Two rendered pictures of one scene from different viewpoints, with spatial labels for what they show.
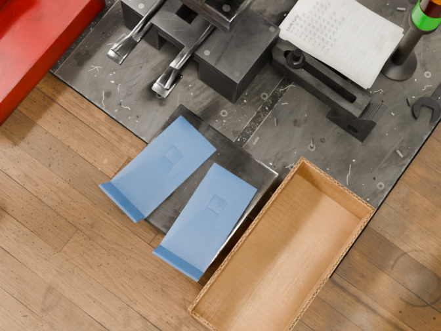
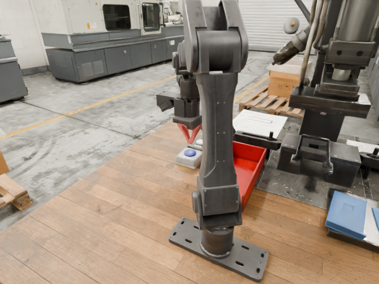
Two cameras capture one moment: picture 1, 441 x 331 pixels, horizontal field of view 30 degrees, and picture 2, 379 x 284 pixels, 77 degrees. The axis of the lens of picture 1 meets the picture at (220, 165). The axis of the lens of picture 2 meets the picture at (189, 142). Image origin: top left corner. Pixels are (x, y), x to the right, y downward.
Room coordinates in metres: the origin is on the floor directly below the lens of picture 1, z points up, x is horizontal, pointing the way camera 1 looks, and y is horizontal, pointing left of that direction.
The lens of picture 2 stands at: (-0.13, 0.43, 1.33)
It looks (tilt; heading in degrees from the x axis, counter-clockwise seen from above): 28 degrees down; 1
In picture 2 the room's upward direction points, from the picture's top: straight up
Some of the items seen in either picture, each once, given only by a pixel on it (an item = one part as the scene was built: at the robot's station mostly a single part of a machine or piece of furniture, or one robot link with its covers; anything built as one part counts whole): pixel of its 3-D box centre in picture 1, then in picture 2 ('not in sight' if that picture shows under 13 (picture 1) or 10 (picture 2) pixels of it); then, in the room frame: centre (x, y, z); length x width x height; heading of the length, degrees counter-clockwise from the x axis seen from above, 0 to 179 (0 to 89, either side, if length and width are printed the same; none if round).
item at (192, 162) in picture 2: not in sight; (190, 160); (0.53, 0.45, 0.90); 0.07 x 0.07 x 0.06; 64
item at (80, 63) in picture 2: not in sight; (147, 45); (7.31, 1.84, 0.49); 5.51 x 1.02 x 0.97; 150
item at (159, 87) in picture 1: (175, 73); (327, 164); (0.40, 0.08, 0.98); 0.07 x 0.02 x 0.01; 154
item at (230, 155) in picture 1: (194, 184); (369, 221); (0.27, 0.03, 0.91); 0.17 x 0.16 x 0.02; 64
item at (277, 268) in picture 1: (283, 264); not in sight; (0.18, -0.11, 0.93); 0.25 x 0.13 x 0.08; 154
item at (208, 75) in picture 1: (199, 29); (315, 159); (0.49, 0.06, 0.94); 0.20 x 0.10 x 0.07; 64
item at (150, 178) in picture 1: (158, 167); (348, 210); (0.28, 0.08, 0.93); 0.15 x 0.07 x 0.03; 145
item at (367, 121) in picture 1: (356, 111); not in sight; (0.41, -0.17, 0.95); 0.06 x 0.03 x 0.09; 64
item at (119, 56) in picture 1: (130, 40); (296, 156); (0.44, 0.15, 0.98); 0.07 x 0.02 x 0.01; 154
